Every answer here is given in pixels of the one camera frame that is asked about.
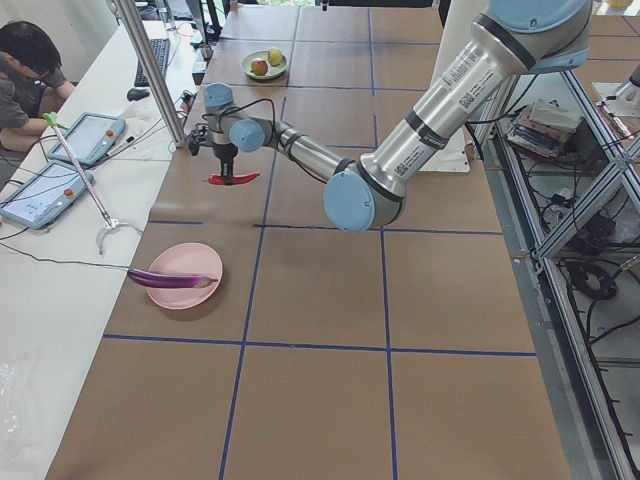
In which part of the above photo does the black computer mouse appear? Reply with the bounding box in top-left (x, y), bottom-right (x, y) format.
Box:
top-left (126, 87), bottom-right (150, 102)

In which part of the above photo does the teach pendant tablet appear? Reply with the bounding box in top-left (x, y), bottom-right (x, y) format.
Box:
top-left (56, 112), bottom-right (126, 168)
top-left (1, 161), bottom-right (88, 230)

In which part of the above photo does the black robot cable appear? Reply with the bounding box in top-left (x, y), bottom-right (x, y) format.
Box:
top-left (202, 97), bottom-right (361, 184)

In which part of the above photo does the pink plate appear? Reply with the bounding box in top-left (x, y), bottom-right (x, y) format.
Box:
top-left (147, 242), bottom-right (223, 310)

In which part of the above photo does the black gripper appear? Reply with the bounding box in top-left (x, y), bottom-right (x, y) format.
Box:
top-left (187, 124), bottom-right (239, 185)

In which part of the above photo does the upper teach pendant tablet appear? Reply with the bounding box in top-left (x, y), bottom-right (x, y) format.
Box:
top-left (56, 112), bottom-right (126, 168)

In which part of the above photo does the green plate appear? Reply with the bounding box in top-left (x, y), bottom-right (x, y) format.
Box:
top-left (241, 50), bottom-right (288, 81)

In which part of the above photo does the red-yellow pomegranate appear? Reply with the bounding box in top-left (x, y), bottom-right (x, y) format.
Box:
top-left (250, 57), bottom-right (269, 77)

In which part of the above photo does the white side desk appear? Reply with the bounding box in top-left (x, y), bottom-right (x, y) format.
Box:
top-left (1, 28), bottom-right (175, 479)

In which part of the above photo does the stack of books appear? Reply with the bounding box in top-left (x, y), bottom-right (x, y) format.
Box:
top-left (506, 99), bottom-right (583, 159)

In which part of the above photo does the seated person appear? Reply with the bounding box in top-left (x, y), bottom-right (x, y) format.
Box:
top-left (1, 21), bottom-right (75, 153)

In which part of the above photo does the lower teach pendant tablet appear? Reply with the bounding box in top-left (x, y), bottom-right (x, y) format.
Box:
top-left (1, 161), bottom-right (88, 230)

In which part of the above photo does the purple eggplant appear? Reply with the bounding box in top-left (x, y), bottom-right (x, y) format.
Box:
top-left (127, 269), bottom-right (218, 289)

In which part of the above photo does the pink-yellow peach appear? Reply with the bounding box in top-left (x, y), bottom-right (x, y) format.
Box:
top-left (267, 47), bottom-right (283, 67)

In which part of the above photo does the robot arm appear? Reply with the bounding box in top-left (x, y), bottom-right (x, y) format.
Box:
top-left (188, 1), bottom-right (592, 232)

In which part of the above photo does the white camera stand base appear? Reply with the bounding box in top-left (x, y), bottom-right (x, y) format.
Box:
top-left (394, 0), bottom-right (481, 174)

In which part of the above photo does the red chili pepper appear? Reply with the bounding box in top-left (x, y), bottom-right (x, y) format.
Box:
top-left (204, 172), bottom-right (260, 186)

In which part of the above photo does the reacher grabber tool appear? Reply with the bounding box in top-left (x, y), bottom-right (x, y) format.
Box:
top-left (43, 113), bottom-right (143, 256)

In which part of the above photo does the aluminium frame post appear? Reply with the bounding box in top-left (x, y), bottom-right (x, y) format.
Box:
top-left (108, 0), bottom-right (186, 148)

